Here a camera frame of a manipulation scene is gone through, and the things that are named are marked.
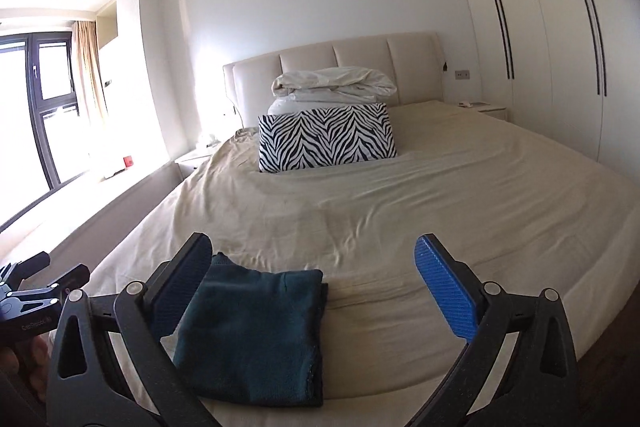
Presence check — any dark teal fleece garment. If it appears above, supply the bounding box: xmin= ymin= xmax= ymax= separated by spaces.
xmin=174 ymin=254 xmax=329 ymax=407

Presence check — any person's left hand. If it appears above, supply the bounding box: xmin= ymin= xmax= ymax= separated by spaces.
xmin=1 ymin=336 xmax=50 ymax=403

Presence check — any beige bed sheet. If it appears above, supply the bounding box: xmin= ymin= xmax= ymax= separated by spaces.
xmin=87 ymin=101 xmax=639 ymax=426

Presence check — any white left bedside table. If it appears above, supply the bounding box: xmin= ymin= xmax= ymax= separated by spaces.
xmin=175 ymin=142 xmax=222 ymax=180

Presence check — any white bedside table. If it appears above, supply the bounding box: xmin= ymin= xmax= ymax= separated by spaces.
xmin=458 ymin=101 xmax=509 ymax=121
xmin=175 ymin=142 xmax=222 ymax=180

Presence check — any small red object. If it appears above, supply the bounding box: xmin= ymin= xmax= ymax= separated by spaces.
xmin=122 ymin=156 xmax=134 ymax=168

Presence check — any dark framed window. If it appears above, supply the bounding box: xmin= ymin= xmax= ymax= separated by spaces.
xmin=1 ymin=31 xmax=84 ymax=190

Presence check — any beige curtain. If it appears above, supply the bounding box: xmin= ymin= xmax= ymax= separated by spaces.
xmin=72 ymin=20 xmax=106 ymax=120

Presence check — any zebra print pillow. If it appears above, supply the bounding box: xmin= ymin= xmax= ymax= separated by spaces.
xmin=258 ymin=103 xmax=397 ymax=173

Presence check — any beige padded headboard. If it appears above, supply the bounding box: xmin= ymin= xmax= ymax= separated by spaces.
xmin=224 ymin=31 xmax=446 ymax=127

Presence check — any crumpled white duvet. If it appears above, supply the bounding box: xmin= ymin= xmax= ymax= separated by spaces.
xmin=268 ymin=66 xmax=397 ymax=115

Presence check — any white wardrobe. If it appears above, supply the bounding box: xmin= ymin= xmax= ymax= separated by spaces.
xmin=468 ymin=0 xmax=639 ymax=178

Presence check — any wall power socket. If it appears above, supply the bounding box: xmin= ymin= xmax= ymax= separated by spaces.
xmin=454 ymin=70 xmax=471 ymax=80

